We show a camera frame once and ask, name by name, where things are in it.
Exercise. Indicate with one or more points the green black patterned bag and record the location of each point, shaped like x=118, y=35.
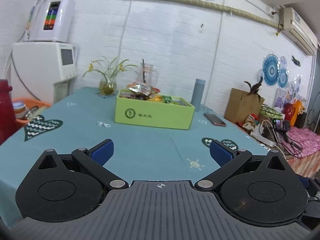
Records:
x=271, y=111

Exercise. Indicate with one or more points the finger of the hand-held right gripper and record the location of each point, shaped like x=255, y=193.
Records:
x=312, y=187

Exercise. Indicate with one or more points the white power strip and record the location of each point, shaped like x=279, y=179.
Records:
x=265, y=140

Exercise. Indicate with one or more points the orange plastic basin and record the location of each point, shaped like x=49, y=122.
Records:
x=37, y=104

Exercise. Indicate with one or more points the green cardboard box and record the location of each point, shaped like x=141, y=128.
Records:
x=150, y=115

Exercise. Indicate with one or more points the grey blue thermos bottle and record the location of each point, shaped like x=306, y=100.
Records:
x=198, y=95

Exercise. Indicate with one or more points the red vase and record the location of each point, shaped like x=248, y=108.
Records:
x=289, y=112

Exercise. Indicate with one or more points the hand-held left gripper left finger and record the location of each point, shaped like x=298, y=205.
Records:
x=102, y=151

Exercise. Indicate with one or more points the black speaker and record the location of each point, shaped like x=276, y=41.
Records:
x=302, y=120

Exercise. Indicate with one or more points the small blue paper fan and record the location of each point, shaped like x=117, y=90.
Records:
x=283, y=77

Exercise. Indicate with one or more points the smartphone with pink case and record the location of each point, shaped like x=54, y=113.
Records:
x=215, y=119

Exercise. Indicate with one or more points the plush doll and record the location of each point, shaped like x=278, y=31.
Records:
x=251, y=123

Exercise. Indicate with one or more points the dark dried plant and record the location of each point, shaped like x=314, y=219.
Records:
x=255, y=88

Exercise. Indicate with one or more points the orange cloth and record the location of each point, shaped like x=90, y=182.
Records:
x=298, y=112

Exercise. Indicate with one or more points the glass pitcher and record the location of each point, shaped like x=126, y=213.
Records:
x=151, y=76

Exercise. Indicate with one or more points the white water ionizer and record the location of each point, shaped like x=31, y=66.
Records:
x=62, y=17

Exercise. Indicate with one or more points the glass vase with yellow flowers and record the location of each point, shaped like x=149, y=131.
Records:
x=108, y=86

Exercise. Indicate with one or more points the white water purifier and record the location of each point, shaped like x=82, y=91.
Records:
x=37, y=67

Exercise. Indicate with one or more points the brown cardboard box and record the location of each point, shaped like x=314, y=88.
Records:
x=237, y=105

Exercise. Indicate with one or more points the large blue paper fan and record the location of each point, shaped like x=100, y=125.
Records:
x=271, y=68

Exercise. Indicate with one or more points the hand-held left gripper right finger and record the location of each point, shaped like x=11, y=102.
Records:
x=221, y=153

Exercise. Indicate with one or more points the silver snack packet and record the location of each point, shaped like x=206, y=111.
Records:
x=140, y=89

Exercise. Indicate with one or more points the stacked bowls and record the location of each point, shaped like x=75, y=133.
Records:
x=18, y=110

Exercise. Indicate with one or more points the red thermos jug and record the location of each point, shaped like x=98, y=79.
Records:
x=6, y=110

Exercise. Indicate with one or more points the pink floral cloth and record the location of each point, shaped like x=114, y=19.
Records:
x=307, y=140

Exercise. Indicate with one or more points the white air conditioner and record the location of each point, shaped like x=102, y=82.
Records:
x=297, y=30

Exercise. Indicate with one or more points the purple picture card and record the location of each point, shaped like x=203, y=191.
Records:
x=282, y=97

